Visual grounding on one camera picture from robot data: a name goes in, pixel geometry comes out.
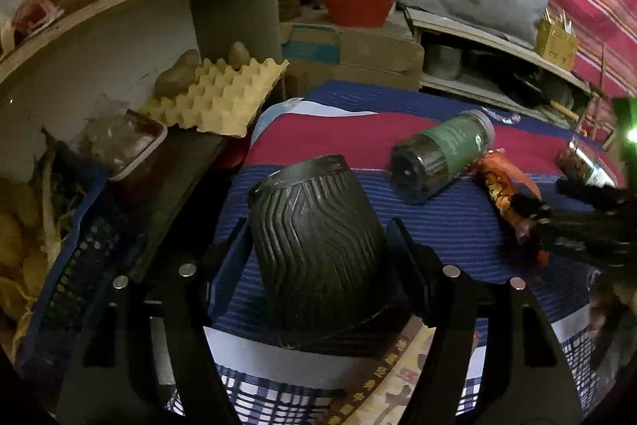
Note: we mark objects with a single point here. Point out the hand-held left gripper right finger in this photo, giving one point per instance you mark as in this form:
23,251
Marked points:
405,260

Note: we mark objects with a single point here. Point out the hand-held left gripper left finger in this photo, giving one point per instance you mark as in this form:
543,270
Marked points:
226,265

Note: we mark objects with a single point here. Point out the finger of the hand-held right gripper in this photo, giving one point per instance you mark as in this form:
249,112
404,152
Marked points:
587,196
572,233

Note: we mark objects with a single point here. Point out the orange snack wrapper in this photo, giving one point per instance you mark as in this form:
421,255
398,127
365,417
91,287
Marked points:
502,191

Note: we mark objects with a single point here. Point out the black ribbed plastic cup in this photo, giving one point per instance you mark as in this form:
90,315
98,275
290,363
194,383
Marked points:
318,245

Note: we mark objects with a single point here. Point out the clear jar with white label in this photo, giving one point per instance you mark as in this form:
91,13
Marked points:
580,161

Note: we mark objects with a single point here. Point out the small yellow cardboard box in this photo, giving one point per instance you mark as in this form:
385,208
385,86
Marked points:
556,44

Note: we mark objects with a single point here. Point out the clear jar with green label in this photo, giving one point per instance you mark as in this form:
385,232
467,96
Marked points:
438,156

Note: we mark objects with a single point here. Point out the yellow printed box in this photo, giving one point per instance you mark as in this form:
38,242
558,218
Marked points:
398,385

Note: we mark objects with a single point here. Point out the striped blue red tablecloth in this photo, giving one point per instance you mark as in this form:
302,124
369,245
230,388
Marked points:
348,131

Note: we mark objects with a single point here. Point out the low wooden shelf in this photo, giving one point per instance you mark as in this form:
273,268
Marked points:
497,42

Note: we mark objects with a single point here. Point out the blue plastic crate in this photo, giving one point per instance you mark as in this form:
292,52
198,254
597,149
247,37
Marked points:
69,265

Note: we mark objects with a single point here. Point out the plastic container with red rim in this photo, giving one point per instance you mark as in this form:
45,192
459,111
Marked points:
124,146

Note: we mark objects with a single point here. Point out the yellow egg tray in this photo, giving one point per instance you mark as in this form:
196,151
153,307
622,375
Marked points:
219,101

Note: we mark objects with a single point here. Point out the grey metal pot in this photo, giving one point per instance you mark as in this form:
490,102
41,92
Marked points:
445,61

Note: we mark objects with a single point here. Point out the large potato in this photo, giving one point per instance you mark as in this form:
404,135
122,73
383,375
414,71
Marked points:
174,79

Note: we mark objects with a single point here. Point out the brown cardboard box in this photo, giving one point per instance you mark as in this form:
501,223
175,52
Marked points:
378,54

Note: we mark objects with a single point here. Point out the pile of yellow corn husks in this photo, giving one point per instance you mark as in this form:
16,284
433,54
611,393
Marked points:
20,231

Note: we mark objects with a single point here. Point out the blue box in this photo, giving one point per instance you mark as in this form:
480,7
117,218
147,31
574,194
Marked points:
311,45

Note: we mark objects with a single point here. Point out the tall wooden shelf unit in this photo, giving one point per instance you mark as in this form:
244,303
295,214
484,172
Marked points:
234,16

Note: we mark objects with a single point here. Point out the red woven basket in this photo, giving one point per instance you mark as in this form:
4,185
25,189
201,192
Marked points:
358,4

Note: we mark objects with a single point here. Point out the red plastic wrap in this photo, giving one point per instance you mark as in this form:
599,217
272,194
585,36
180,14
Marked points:
32,14

